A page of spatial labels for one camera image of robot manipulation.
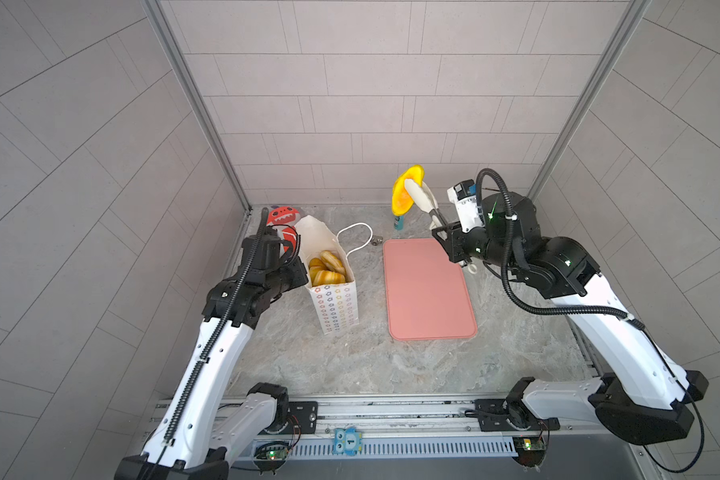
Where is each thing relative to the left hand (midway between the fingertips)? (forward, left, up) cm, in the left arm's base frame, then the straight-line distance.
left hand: (311, 262), depth 71 cm
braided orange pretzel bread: (0, -3, -7) cm, 8 cm away
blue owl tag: (-34, -9, -22) cm, 41 cm away
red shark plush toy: (+29, +16, -16) cm, 37 cm away
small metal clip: (+24, -16, -24) cm, 37 cm away
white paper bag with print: (-7, -6, -7) cm, 12 cm away
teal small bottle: (+31, -24, -22) cm, 45 cm away
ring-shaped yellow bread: (+8, -3, -12) cm, 15 cm away
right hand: (0, -28, +12) cm, 30 cm away
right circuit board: (-35, -52, -25) cm, 67 cm away
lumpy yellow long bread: (+10, +3, -17) cm, 20 cm away
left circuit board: (-36, +7, -20) cm, 42 cm away
